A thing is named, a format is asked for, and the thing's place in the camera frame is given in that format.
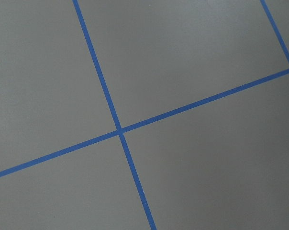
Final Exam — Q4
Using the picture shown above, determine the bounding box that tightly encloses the brown paper table mat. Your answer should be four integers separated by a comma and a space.
0, 0, 289, 230

